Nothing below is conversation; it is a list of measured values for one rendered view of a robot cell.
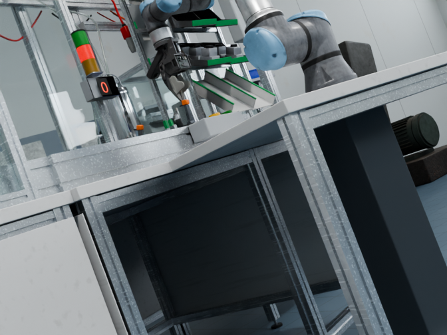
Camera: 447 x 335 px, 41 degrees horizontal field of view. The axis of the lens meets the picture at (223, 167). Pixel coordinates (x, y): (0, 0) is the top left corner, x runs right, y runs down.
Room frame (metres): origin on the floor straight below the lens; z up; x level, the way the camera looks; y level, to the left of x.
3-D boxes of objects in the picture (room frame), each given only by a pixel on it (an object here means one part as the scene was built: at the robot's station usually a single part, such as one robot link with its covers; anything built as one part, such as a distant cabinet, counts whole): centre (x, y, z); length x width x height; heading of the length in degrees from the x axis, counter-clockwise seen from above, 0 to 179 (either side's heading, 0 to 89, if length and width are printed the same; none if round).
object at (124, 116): (3.06, 0.38, 1.32); 0.14 x 0.14 x 0.38
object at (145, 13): (2.06, 0.04, 1.39); 0.09 x 0.08 x 0.11; 32
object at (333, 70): (1.67, -0.36, 0.93); 0.15 x 0.15 x 0.10
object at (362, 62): (7.35, -2.13, 0.99); 1.18 x 1.17 x 1.98; 34
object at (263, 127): (1.71, -0.34, 0.84); 0.90 x 0.70 x 0.03; 124
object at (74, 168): (1.79, 0.13, 0.91); 0.89 x 0.06 x 0.11; 144
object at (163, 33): (2.06, 0.04, 1.31); 0.08 x 0.08 x 0.05
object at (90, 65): (2.02, 0.30, 1.29); 0.05 x 0.05 x 0.05
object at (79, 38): (2.02, 0.30, 1.39); 0.05 x 0.05 x 0.05
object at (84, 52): (2.02, 0.30, 1.34); 0.05 x 0.05 x 0.05
